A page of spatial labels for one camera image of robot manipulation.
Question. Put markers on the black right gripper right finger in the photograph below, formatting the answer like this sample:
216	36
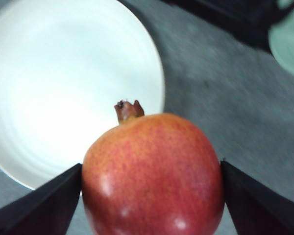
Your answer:
253	208

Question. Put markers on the red pomegranate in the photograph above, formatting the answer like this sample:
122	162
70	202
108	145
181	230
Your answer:
152	174

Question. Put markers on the white plate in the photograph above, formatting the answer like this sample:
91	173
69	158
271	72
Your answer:
64	65

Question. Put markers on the green plate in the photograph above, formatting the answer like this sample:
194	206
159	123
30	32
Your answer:
281	42

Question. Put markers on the black dish rack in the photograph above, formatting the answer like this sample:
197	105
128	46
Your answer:
250	19

